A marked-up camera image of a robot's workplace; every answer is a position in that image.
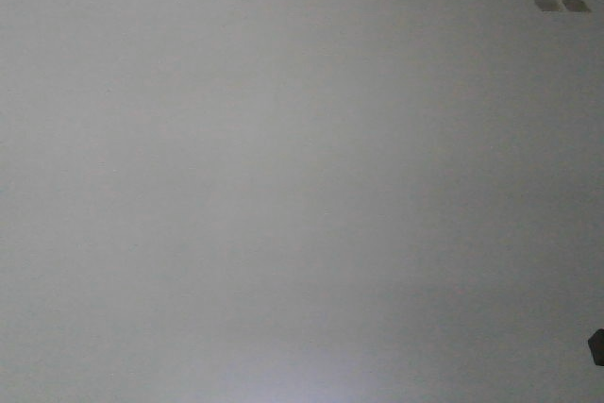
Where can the black robot part at edge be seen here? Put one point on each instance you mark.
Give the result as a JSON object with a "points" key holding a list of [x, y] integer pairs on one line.
{"points": [[596, 347]]}

